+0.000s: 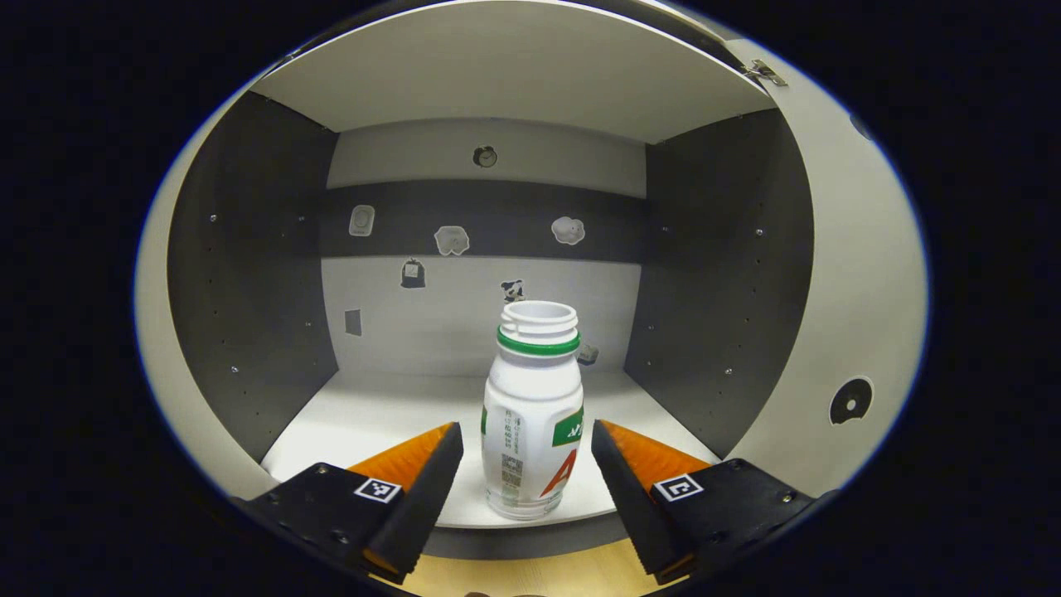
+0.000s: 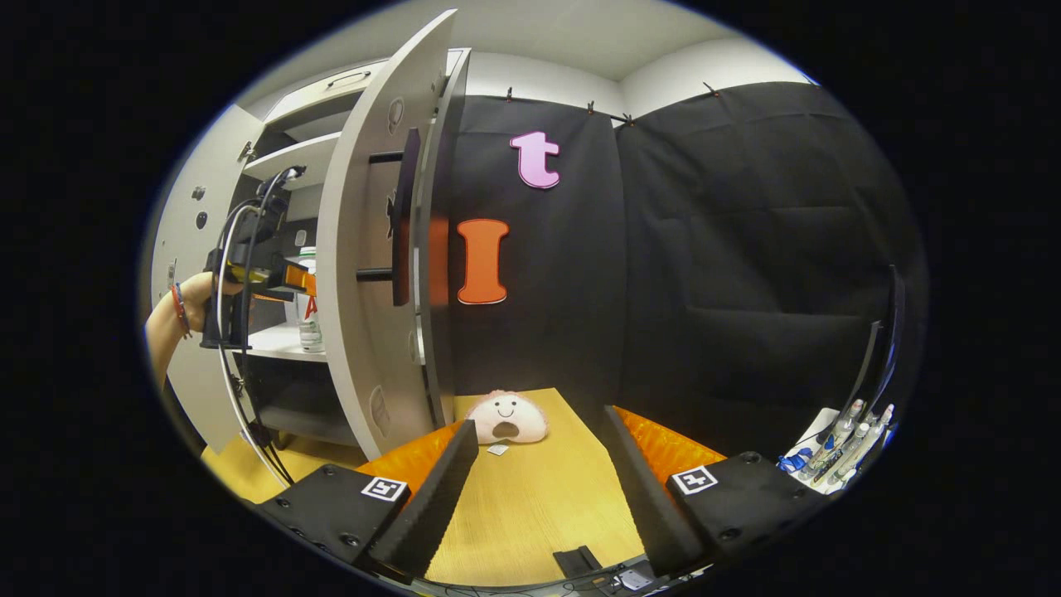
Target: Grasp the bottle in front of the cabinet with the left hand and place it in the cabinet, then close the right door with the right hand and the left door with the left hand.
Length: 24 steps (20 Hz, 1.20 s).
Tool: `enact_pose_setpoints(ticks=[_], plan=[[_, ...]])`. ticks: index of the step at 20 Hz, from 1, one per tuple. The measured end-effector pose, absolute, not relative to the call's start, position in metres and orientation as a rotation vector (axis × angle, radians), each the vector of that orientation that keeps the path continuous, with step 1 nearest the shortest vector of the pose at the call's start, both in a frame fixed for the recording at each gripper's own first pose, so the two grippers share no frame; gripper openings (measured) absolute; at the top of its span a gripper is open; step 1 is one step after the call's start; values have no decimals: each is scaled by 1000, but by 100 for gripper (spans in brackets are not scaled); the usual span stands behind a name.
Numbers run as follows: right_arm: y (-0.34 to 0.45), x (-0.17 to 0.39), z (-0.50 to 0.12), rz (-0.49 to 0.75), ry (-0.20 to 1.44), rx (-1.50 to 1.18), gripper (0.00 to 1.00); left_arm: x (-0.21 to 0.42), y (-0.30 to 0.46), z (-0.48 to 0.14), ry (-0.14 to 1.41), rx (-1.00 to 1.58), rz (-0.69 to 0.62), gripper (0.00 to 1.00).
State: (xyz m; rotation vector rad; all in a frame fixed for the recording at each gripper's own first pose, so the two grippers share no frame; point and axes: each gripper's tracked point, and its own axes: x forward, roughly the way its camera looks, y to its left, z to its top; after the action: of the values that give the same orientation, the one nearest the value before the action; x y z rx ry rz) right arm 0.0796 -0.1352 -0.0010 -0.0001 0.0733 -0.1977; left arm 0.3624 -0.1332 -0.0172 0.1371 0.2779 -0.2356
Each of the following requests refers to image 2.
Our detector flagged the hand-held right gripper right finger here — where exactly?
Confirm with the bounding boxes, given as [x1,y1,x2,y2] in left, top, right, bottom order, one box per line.
[603,405,830,579]

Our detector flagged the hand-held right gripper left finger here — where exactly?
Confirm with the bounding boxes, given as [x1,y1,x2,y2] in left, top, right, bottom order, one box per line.
[249,419,480,581]

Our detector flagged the white bottle red label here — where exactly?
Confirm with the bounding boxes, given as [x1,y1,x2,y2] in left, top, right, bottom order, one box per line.
[294,246,327,353]

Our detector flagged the white cabinet door black handle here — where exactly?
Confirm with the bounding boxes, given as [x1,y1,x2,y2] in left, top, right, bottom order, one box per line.
[315,8,457,461]

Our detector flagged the white cabinet door with hinges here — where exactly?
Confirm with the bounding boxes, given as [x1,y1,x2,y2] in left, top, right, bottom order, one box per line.
[149,104,266,455]

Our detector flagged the white open cabinet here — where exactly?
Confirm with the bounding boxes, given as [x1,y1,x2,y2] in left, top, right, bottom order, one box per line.
[236,46,473,449]

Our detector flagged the pink smiling plush toy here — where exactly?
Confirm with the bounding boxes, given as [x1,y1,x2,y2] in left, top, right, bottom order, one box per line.
[464,390,550,445]

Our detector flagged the white side table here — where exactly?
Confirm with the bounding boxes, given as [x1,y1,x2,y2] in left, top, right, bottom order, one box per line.
[779,406,892,496]

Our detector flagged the group of small bottles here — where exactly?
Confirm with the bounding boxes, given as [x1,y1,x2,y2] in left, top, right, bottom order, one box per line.
[797,398,896,488]

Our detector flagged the black backdrop cloth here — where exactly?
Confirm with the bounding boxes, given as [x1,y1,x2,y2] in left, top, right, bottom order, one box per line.
[448,81,929,465]

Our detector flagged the black and white cable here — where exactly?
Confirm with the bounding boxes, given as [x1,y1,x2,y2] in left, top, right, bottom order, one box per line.
[214,166,298,488]

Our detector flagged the black metal frame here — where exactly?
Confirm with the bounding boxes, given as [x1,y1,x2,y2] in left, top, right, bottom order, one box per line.
[858,264,906,415]

